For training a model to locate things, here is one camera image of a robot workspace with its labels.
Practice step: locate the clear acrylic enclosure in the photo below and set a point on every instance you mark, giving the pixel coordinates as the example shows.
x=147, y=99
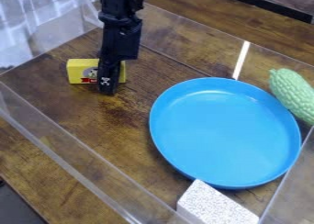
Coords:
x=77, y=151

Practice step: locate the green bitter gourd toy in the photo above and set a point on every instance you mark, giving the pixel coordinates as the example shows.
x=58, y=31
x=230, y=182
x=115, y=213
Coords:
x=294, y=93

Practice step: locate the white speckled foam block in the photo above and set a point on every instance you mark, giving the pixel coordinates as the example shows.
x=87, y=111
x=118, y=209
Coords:
x=205, y=206

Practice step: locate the yellow butter block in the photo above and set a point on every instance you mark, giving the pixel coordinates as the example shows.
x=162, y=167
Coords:
x=82, y=71

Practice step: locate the blue round tray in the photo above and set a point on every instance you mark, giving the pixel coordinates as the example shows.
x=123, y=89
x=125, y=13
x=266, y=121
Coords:
x=223, y=132

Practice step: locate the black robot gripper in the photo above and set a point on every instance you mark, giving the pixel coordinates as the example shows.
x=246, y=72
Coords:
x=122, y=34

